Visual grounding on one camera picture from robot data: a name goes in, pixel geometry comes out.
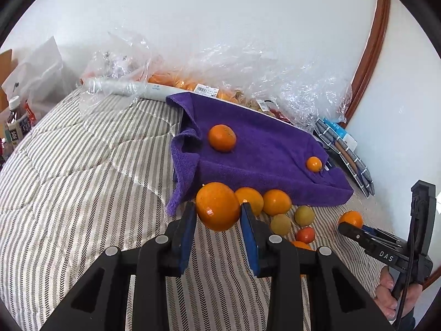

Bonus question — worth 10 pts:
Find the large orange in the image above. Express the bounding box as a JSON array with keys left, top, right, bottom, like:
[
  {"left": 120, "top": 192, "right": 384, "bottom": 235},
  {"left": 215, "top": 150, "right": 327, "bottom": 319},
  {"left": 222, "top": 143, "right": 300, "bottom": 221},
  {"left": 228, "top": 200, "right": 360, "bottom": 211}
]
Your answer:
[{"left": 196, "top": 182, "right": 241, "bottom": 231}]

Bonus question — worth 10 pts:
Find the bag of brown nuts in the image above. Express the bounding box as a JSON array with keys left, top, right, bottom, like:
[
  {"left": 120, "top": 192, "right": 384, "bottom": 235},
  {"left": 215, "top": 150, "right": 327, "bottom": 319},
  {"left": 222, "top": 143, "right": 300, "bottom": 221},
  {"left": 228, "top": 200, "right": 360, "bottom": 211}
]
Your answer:
[{"left": 234, "top": 91, "right": 273, "bottom": 111}]

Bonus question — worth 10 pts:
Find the dark drink bottle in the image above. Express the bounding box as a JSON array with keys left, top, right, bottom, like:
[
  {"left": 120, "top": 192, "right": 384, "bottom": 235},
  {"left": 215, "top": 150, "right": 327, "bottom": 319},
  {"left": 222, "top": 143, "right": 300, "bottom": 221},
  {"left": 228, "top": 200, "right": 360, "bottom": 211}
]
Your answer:
[{"left": 5, "top": 96, "right": 33, "bottom": 143}]

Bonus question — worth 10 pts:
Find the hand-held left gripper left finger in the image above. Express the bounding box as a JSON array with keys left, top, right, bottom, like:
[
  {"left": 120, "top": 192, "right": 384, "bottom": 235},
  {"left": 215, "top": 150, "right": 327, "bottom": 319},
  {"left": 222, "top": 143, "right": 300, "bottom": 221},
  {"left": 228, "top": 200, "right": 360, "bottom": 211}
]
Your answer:
[{"left": 41, "top": 202, "right": 198, "bottom": 331}]

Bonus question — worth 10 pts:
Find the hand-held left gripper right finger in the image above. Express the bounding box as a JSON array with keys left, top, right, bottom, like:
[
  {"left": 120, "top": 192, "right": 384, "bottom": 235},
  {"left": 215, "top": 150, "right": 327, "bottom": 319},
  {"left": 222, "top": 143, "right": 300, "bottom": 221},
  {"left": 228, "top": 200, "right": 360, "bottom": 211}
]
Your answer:
[{"left": 240, "top": 203, "right": 390, "bottom": 331}]

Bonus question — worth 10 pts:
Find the small red fruit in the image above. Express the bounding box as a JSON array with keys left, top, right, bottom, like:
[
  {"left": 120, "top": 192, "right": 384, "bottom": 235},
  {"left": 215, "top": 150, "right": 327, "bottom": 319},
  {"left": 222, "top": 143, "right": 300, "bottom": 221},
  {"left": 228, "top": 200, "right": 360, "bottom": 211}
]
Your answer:
[{"left": 296, "top": 227, "right": 316, "bottom": 244}]

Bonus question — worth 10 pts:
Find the large clear plastic bag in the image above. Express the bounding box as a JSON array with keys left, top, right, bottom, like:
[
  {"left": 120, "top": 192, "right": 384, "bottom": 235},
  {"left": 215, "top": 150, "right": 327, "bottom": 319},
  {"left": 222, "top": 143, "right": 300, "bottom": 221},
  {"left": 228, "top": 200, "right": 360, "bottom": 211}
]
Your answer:
[{"left": 186, "top": 41, "right": 353, "bottom": 130}]

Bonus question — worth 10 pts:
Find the person's right hand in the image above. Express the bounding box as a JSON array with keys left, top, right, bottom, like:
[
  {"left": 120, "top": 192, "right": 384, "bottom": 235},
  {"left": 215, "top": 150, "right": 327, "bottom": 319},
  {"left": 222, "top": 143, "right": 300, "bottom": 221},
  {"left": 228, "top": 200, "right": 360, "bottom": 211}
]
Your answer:
[{"left": 374, "top": 267, "right": 424, "bottom": 322}]

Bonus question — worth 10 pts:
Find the purple towel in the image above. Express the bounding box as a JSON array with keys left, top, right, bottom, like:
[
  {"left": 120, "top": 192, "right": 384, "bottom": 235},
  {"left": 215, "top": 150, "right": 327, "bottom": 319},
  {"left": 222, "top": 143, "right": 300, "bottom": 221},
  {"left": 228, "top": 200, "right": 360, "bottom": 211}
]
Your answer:
[{"left": 165, "top": 92, "right": 355, "bottom": 216}]

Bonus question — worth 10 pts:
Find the white plastic bag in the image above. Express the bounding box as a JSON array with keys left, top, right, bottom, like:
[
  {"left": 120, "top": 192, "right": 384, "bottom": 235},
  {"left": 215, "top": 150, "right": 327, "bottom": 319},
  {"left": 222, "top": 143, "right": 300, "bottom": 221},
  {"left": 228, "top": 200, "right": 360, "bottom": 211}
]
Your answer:
[{"left": 2, "top": 36, "right": 74, "bottom": 113}]

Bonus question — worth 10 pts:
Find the small clear plastic bag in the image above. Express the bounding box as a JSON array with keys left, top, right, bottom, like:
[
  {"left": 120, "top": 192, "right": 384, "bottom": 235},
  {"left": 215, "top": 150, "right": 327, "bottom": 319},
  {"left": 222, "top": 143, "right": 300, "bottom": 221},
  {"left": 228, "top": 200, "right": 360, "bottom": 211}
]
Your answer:
[{"left": 81, "top": 31, "right": 162, "bottom": 113}]

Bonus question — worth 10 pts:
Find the wooden door frame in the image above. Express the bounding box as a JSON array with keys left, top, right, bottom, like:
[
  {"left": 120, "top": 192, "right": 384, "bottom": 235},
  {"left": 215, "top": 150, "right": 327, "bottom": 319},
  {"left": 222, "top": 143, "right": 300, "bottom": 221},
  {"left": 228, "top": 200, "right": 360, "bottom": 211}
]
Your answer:
[{"left": 345, "top": 0, "right": 392, "bottom": 123}]

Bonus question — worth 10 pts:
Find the yellow-green round fruit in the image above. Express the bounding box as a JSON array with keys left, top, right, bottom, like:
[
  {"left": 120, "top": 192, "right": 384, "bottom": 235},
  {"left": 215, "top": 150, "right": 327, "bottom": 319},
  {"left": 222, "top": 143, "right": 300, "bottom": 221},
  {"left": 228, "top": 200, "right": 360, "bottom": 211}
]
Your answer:
[
  {"left": 294, "top": 205, "right": 315, "bottom": 226},
  {"left": 270, "top": 213, "right": 293, "bottom": 236}
]

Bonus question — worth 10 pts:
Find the blue tissue pack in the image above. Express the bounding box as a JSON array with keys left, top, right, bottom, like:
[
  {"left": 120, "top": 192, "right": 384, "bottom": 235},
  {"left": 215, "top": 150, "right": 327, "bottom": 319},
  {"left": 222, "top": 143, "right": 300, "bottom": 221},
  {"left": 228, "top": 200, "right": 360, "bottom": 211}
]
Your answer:
[{"left": 326, "top": 121, "right": 359, "bottom": 150}]

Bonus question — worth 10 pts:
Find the bag of oranges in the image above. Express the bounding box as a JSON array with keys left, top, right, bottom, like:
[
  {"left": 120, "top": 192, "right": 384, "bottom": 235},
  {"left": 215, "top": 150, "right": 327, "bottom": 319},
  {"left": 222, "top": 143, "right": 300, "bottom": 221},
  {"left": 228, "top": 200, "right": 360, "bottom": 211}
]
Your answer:
[{"left": 148, "top": 72, "right": 242, "bottom": 104}]

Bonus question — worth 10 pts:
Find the wooden board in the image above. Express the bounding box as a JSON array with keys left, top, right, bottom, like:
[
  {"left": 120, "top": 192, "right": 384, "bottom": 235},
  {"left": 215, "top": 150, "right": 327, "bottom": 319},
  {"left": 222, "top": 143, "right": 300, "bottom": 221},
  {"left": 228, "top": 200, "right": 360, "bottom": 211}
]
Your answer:
[{"left": 0, "top": 49, "right": 13, "bottom": 101}]

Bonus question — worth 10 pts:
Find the blue checked cloth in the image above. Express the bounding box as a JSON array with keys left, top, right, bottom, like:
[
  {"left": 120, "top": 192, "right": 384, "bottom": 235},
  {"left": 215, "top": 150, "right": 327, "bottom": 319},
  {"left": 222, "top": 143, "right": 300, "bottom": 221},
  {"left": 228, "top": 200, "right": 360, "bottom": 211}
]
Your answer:
[{"left": 314, "top": 118, "right": 374, "bottom": 198}]

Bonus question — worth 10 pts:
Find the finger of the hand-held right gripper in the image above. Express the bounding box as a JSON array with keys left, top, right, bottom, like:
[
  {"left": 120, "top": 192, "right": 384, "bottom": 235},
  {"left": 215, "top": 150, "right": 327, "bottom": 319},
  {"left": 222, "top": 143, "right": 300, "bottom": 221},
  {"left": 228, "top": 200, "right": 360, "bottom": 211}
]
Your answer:
[
  {"left": 338, "top": 222, "right": 380, "bottom": 252},
  {"left": 362, "top": 226, "right": 404, "bottom": 245}
]

